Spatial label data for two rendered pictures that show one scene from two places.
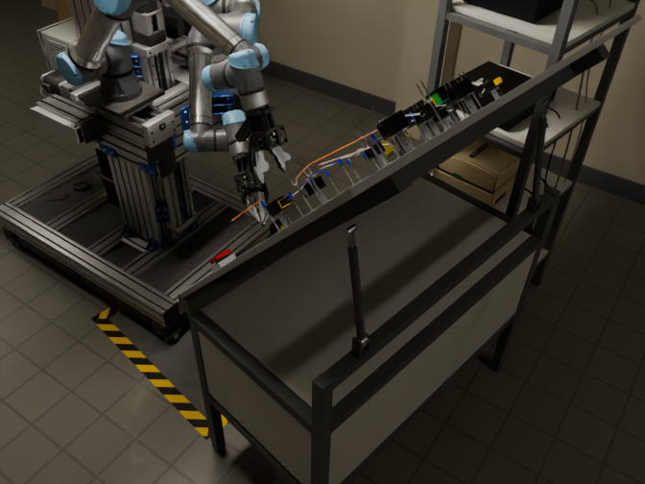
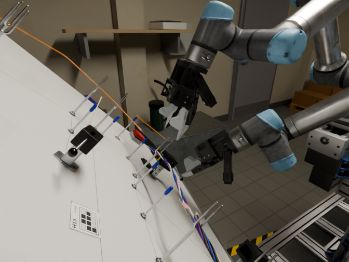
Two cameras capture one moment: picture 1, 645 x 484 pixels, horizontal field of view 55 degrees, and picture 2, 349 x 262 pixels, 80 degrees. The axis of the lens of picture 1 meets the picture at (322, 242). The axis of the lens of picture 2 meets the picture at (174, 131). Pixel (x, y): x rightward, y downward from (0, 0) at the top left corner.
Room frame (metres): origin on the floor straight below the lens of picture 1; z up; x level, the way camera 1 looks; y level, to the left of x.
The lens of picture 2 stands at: (1.74, -0.36, 1.49)
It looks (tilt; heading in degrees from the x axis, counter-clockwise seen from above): 25 degrees down; 116
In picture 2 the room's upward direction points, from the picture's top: straight up
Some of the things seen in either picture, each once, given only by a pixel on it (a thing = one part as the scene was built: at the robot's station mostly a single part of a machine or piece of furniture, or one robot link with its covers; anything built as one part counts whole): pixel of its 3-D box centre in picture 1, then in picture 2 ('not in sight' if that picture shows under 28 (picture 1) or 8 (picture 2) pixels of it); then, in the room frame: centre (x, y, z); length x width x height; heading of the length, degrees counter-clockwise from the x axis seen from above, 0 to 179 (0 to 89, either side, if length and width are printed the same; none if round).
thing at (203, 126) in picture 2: not in sight; (178, 121); (0.73, 1.84, 0.47); 1.00 x 0.78 x 0.94; 55
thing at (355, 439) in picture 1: (377, 312); not in sight; (1.52, -0.21, 0.60); 1.17 x 0.58 x 0.40; 136
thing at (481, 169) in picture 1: (475, 168); not in sight; (2.23, -0.66, 0.76); 0.30 x 0.21 x 0.20; 49
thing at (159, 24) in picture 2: not in sight; (167, 25); (0.53, 1.96, 1.56); 0.35 x 0.33 x 0.09; 56
